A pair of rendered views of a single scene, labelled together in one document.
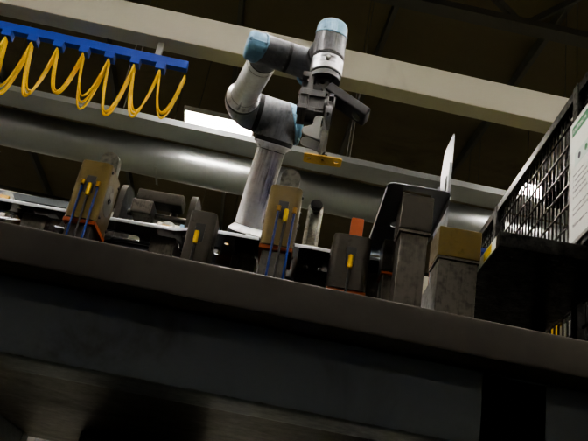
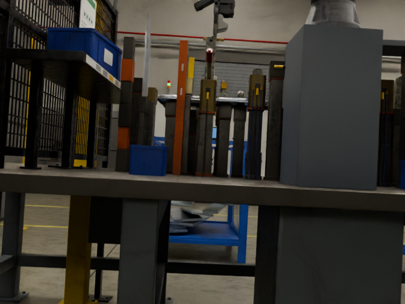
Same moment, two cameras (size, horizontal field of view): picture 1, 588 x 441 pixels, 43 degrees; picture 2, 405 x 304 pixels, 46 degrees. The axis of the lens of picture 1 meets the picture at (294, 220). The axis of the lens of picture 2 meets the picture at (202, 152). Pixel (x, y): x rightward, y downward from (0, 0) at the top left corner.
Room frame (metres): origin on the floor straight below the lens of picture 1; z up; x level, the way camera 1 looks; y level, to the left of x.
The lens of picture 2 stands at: (3.34, -0.04, 0.74)
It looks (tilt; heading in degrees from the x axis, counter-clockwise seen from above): 2 degrees up; 181
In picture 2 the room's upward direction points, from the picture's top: 3 degrees clockwise
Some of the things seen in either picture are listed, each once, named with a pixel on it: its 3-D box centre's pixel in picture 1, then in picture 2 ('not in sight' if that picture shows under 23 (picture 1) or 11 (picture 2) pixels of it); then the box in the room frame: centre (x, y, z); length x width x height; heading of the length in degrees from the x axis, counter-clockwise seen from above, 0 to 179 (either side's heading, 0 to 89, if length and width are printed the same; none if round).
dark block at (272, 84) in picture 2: not in sight; (273, 120); (1.64, 0.19, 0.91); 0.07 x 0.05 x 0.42; 178
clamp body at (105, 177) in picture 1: (73, 255); not in sight; (1.24, 0.37, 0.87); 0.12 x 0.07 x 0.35; 178
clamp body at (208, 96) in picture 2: not in sight; (206, 128); (1.60, -0.05, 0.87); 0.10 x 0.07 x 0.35; 178
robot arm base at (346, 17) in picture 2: not in sight; (332, 19); (2.06, 0.28, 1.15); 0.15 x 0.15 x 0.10
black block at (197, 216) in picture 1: (186, 290); not in sight; (1.24, 0.16, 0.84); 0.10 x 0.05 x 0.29; 178
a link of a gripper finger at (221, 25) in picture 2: (313, 143); (220, 25); (1.44, -0.01, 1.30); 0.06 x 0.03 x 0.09; 88
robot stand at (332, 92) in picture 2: not in sight; (328, 111); (2.06, 0.28, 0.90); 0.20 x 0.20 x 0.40; 3
